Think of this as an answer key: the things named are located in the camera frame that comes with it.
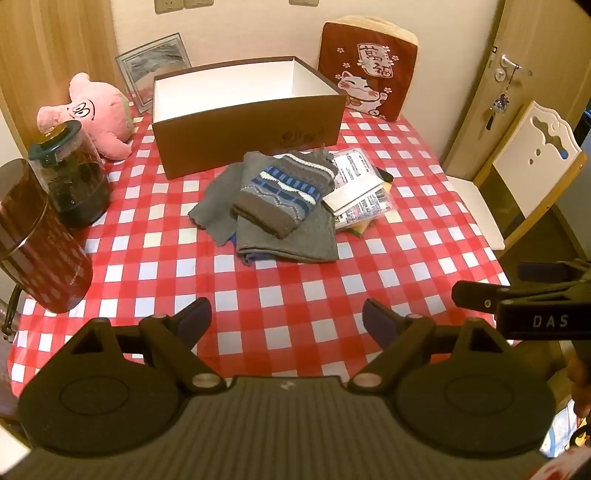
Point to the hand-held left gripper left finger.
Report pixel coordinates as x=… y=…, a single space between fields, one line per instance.
x=196 y=318

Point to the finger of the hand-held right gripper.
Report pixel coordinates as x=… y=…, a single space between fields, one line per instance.
x=478 y=297
x=538 y=270

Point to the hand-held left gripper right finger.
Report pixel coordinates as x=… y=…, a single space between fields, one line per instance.
x=376 y=318

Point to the yellow sponge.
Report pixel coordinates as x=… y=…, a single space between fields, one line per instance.
x=364 y=227

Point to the dark scalloped-edge cloth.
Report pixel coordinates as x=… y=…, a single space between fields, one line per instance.
x=217 y=203

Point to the brown cardboard box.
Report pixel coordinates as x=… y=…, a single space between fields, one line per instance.
x=249 y=134

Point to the red checkered tablecloth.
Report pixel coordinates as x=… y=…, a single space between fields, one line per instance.
x=277 y=286

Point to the white wooden chair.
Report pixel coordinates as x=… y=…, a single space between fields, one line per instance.
x=535 y=161

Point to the printed plastic packet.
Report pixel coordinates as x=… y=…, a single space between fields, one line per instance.
x=369 y=205

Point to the folded grey cloth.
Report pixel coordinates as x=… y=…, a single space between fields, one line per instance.
x=286 y=244

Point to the white card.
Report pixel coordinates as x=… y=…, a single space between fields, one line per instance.
x=351 y=196

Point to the printed clothing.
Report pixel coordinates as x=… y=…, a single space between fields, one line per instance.
x=561 y=434

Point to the dark red canister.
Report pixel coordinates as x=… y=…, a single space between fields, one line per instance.
x=41 y=249

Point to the glass jar with green lid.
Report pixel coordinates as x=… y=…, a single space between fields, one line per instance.
x=76 y=184

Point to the wooden door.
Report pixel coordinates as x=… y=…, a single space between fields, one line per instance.
x=480 y=69

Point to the pink plush toy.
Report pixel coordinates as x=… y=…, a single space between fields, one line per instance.
x=99 y=117

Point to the red cat print cushion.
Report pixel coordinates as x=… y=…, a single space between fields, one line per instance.
x=364 y=69

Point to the framed picture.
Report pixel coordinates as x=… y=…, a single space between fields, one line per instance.
x=152 y=57

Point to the wall socket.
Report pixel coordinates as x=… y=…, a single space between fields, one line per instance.
x=198 y=3
x=168 y=4
x=304 y=2

